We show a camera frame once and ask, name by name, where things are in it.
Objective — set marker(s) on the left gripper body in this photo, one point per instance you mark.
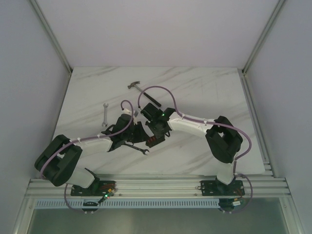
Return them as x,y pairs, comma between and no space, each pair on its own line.
136,133

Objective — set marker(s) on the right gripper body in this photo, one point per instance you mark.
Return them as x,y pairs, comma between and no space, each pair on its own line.
151,125

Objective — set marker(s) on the black fuse box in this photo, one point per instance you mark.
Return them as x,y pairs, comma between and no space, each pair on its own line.
153,141

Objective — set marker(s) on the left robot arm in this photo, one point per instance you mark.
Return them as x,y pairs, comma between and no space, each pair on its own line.
58,162

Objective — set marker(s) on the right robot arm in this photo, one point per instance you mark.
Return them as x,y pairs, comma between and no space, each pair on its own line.
224,141

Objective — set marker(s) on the large silver open-end wrench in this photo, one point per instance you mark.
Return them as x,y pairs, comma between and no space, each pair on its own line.
144,151

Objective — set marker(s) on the small silver wrench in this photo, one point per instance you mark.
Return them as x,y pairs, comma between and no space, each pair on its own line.
105,106

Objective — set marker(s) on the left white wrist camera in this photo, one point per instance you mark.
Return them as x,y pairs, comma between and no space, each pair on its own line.
129,112

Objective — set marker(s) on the claw hammer black handle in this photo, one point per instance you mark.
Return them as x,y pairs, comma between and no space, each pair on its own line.
135,85

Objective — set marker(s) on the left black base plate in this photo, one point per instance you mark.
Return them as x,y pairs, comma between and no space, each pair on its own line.
98,188

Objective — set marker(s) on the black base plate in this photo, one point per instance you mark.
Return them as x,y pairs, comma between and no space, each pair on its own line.
98,188
209,188

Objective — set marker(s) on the slotted cable duct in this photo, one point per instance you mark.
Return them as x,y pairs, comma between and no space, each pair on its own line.
128,203

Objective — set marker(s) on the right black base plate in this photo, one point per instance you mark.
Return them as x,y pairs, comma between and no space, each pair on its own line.
209,188

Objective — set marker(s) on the aluminium rail frame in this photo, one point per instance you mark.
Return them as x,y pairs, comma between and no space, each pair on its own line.
165,186

